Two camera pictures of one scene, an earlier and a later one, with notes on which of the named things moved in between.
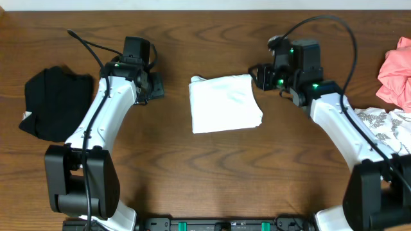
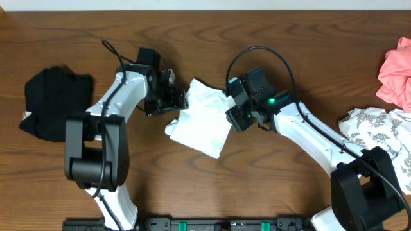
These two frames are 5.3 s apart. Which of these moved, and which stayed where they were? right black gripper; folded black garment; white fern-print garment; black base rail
Moved: right black gripper
Stayed: black base rail; folded black garment; white fern-print garment
